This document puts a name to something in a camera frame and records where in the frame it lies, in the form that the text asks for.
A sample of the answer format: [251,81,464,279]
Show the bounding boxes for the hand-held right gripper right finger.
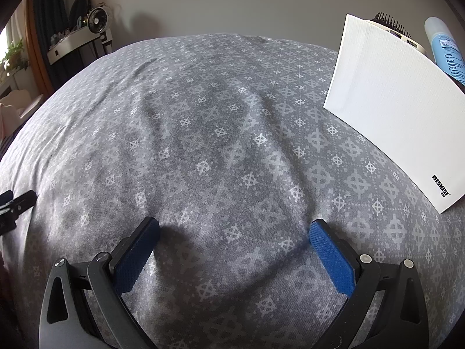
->
[309,219,430,349]

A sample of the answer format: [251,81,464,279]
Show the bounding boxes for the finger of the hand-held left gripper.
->
[0,189,38,216]

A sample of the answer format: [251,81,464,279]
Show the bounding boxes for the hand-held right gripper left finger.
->
[39,216,161,349]

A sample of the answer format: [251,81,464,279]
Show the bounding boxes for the white cardboard box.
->
[323,14,465,215]

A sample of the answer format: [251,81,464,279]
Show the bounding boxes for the chair with pink towel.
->
[0,92,30,139]

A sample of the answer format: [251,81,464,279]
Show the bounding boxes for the green potted plant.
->
[0,38,30,75]

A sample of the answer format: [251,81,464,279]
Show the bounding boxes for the grey patterned bedsheet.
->
[0,33,465,349]

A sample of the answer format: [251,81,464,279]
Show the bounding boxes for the orange curtain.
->
[22,0,55,97]

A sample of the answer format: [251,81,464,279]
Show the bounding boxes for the white curved shelf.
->
[46,29,96,66]

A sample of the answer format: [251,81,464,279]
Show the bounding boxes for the dark curtain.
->
[31,0,74,88]

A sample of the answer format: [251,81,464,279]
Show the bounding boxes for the small white desk fan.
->
[86,5,114,56]

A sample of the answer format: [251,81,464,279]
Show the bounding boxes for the round black mirror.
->
[69,0,92,28]

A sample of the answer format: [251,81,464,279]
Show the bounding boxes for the cream hair claw clip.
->
[369,20,430,55]

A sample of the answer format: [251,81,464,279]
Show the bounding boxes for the light blue spray bottle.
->
[424,16,465,85]

